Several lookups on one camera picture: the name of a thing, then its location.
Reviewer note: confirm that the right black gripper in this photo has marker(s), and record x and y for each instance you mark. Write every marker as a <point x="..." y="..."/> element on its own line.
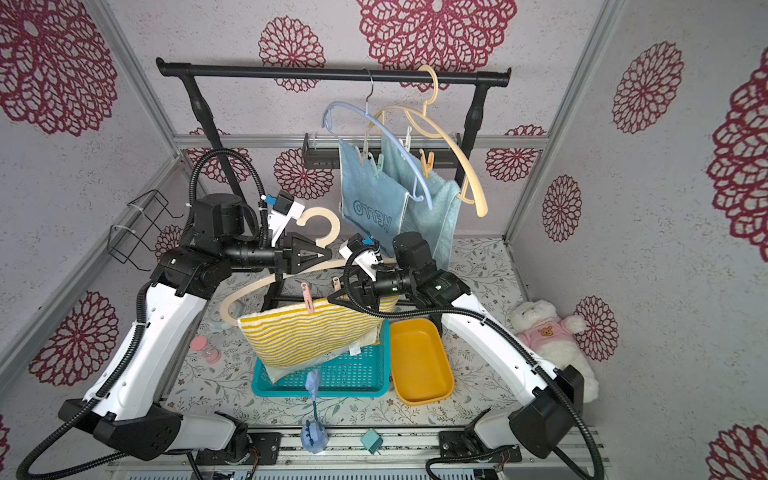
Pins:
<point x="374" y="287"/>

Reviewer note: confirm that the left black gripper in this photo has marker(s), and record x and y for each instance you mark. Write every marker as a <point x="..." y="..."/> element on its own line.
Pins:
<point x="288" y="259"/>

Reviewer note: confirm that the yellow striped towel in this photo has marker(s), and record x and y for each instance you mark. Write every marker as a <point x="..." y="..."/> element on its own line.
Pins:
<point x="292" y="338"/>

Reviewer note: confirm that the cream plastic hanger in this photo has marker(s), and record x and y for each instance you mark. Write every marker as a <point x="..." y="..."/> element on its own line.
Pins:
<point x="307" y="214"/>

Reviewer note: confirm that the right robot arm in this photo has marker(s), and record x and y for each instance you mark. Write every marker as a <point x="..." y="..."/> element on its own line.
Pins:
<point x="549" y="418"/>

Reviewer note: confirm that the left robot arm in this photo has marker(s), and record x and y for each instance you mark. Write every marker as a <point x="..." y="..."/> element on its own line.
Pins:
<point x="223" y="235"/>

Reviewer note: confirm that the beige plastic hanger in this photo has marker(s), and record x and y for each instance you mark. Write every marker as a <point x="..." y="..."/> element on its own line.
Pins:
<point x="472" y="192"/>

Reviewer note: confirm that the blue hello towel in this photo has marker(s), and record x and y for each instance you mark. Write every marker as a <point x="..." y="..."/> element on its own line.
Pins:
<point x="375" y="206"/>

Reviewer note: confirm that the teal plastic basket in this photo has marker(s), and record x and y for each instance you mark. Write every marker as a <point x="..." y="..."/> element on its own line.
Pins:
<point x="366" y="375"/>

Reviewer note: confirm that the black clothes rack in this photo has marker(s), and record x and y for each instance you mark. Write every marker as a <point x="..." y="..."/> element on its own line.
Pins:
<point x="204" y="114"/>

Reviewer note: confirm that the teal plain towel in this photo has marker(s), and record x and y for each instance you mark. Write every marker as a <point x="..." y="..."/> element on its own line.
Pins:
<point x="436" y="221"/>

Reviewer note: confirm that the yellow plastic tray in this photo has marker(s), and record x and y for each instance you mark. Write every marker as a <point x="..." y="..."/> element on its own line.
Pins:
<point x="420" y="368"/>

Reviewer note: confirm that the green clothespin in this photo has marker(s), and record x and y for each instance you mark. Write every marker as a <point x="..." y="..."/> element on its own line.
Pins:
<point x="377" y="163"/>

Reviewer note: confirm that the grey clothespin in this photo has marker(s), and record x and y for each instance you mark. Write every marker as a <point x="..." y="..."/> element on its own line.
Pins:
<point x="364" y="150"/>

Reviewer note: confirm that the orange clothespin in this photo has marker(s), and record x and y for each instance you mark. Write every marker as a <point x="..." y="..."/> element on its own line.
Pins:
<point x="427" y="160"/>

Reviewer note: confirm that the small teal cube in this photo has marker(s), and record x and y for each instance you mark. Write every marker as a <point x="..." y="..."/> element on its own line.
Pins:
<point x="372" y="441"/>

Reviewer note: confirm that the white teddy bear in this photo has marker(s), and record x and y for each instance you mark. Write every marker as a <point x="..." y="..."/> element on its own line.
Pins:
<point x="539" y="326"/>

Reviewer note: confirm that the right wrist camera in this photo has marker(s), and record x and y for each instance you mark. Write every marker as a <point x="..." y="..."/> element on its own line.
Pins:
<point x="365" y="253"/>

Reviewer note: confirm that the black wire wall rack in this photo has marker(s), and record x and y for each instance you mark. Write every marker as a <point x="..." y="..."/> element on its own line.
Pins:
<point x="151" y="231"/>

